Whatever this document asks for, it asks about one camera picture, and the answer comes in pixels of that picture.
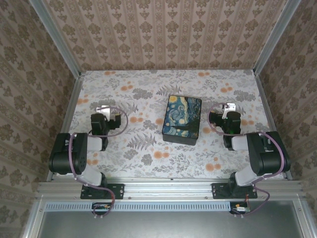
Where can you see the aluminium corner post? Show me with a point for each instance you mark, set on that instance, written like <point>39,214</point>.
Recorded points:
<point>275,37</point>
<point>56,37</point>

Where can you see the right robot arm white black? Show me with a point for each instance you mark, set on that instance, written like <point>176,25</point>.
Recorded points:
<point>267,156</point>

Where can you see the floral patterned table cover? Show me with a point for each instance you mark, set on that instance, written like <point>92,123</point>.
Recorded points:
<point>148,161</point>

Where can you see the aluminium table side rail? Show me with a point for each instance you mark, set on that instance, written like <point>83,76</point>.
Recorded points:
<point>74,99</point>
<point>271,119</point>

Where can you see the aluminium lower frame bar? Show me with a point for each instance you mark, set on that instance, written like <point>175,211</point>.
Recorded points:
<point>33,220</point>
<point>303,220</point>

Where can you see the black box starry night lid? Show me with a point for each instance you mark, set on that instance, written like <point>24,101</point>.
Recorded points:
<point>182,119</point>

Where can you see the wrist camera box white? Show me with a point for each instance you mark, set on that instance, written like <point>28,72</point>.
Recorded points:
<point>104,111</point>
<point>229,107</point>

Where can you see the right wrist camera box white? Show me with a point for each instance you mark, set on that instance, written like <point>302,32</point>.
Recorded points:
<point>229,107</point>

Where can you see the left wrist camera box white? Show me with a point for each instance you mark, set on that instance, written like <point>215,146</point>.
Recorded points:
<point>104,111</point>

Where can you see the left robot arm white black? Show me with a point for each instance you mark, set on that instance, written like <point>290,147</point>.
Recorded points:
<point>62,153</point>

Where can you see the aluminium front frame beam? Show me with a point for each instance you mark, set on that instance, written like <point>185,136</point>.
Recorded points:
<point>168,188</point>

